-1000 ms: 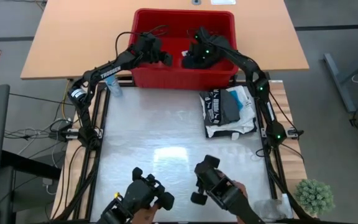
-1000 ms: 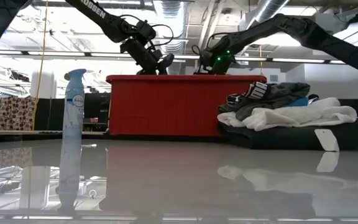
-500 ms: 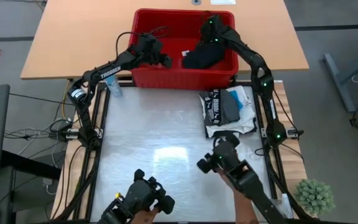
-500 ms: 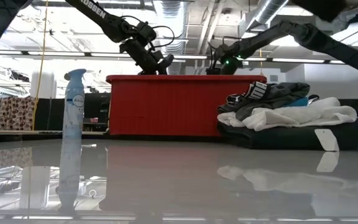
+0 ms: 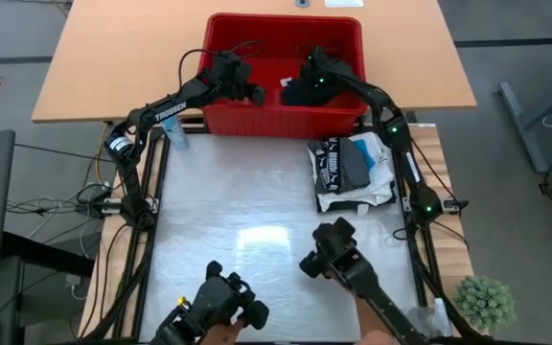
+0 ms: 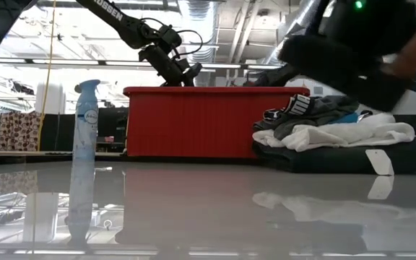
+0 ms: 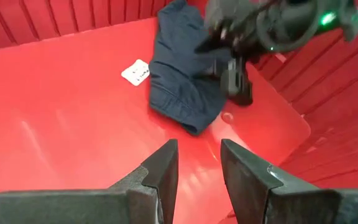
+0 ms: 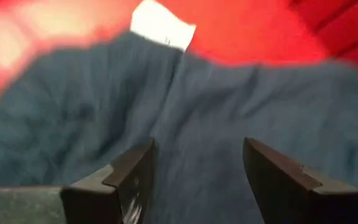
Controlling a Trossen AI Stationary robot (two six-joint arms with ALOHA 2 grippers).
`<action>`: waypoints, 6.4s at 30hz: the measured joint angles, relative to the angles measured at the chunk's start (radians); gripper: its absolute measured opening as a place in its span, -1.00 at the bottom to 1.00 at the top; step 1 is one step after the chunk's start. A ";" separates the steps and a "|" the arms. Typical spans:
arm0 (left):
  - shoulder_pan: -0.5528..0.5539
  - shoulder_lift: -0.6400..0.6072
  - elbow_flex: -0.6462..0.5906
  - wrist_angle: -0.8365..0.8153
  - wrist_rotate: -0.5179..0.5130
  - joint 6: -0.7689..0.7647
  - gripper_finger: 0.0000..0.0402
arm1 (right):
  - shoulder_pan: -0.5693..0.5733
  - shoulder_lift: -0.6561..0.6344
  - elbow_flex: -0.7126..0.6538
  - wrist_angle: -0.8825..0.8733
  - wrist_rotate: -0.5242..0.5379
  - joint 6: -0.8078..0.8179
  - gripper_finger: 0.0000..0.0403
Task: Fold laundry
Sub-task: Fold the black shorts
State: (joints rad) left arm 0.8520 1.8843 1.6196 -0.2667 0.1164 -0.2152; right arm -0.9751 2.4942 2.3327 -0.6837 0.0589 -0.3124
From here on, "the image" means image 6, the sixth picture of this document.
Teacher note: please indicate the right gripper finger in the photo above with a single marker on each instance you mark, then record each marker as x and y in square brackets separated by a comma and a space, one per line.
[276, 77]

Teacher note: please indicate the grey shorts with printed waistband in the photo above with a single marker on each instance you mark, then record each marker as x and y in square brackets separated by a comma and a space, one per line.
[320, 108]

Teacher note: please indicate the red plastic laundry basket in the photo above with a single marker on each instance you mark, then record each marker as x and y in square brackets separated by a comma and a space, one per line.
[193, 122]

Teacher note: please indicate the blue garment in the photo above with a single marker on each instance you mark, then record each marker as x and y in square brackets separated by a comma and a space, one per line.
[345, 118]

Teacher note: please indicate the white lace garment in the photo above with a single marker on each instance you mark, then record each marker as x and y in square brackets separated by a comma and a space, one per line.
[338, 135]

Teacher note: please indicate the black garment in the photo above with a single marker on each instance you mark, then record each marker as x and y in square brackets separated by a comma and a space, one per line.
[338, 160]

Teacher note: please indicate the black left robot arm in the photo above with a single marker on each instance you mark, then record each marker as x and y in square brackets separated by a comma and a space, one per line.
[121, 21]

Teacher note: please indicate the ceiling light strip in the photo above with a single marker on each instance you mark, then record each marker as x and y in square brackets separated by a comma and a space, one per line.
[67, 62]
[258, 66]

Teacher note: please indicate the spray bottle with blue cap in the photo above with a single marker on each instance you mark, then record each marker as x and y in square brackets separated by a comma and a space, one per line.
[86, 126]

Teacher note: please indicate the black partition panel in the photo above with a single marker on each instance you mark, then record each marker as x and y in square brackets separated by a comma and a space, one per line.
[58, 131]

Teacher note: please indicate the white tag with hole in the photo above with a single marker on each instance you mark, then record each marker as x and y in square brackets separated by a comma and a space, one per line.
[380, 162]

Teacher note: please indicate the brown patterned fabric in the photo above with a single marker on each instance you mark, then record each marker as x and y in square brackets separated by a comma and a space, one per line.
[16, 131]

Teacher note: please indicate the silver ceiling air duct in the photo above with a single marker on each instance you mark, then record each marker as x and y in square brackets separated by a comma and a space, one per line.
[199, 11]

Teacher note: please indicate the black wall screen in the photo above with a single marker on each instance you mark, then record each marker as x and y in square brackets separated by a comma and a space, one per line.
[410, 121]

